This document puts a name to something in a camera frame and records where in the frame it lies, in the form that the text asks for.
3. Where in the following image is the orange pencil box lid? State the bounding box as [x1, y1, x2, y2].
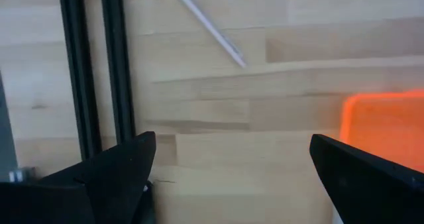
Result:
[339, 89, 424, 174]

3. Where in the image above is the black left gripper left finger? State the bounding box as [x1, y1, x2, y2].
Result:
[0, 131, 156, 224]

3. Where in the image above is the white pen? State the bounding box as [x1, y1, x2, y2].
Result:
[170, 0, 248, 69]

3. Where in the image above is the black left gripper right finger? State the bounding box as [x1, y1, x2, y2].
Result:
[309, 133, 424, 224]

